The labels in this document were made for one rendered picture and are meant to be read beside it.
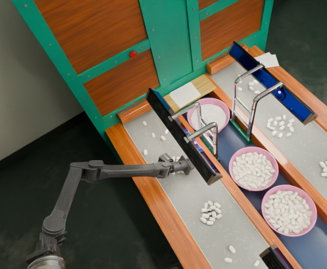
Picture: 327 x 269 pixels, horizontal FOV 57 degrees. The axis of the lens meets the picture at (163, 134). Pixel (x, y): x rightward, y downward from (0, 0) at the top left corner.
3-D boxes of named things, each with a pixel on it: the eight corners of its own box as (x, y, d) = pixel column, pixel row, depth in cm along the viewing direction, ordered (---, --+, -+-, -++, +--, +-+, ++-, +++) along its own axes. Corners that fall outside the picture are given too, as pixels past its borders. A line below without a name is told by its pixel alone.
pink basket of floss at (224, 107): (224, 143, 189) (225, 136, 180) (184, 135, 196) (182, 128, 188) (232, 109, 200) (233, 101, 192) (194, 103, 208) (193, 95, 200)
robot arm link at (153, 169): (86, 184, 144) (89, 166, 138) (84, 176, 148) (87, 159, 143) (167, 180, 162) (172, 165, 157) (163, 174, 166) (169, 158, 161)
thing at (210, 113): (203, 142, 190) (203, 138, 185) (185, 118, 202) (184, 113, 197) (233, 125, 193) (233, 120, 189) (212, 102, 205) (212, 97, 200)
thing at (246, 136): (248, 144, 186) (256, 102, 148) (228, 122, 196) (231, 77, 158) (272, 129, 188) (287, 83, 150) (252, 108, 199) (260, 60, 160)
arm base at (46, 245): (44, 277, 103) (24, 261, 96) (44, 256, 109) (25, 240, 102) (67, 266, 104) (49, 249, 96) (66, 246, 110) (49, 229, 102)
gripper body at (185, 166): (184, 154, 172) (174, 156, 167) (194, 167, 167) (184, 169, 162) (179, 161, 176) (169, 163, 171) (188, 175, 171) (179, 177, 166)
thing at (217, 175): (208, 186, 138) (208, 180, 132) (145, 99, 170) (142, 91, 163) (223, 177, 139) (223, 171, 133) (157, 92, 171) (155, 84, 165)
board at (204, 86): (174, 112, 195) (174, 111, 194) (163, 97, 203) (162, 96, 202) (216, 88, 200) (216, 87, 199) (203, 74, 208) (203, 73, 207)
